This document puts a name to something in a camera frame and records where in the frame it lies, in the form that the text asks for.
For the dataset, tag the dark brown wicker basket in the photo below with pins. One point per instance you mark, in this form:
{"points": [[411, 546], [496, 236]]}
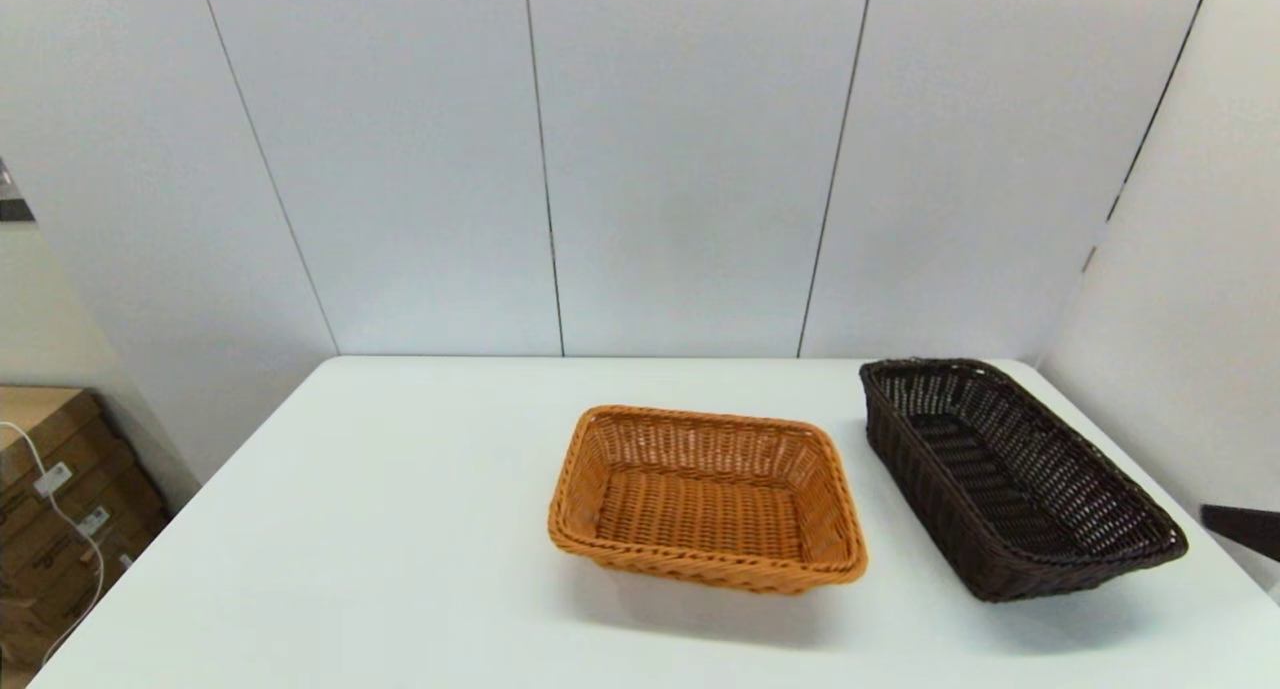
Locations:
{"points": [[990, 484]]}

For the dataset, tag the brown cardboard box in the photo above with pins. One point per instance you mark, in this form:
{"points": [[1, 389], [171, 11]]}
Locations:
{"points": [[40, 419], [60, 579]]}

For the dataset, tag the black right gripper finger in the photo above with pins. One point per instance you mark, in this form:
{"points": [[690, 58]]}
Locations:
{"points": [[1250, 529]]}

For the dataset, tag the orange wicker basket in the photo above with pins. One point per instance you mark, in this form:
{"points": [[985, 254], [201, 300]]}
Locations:
{"points": [[700, 509]]}

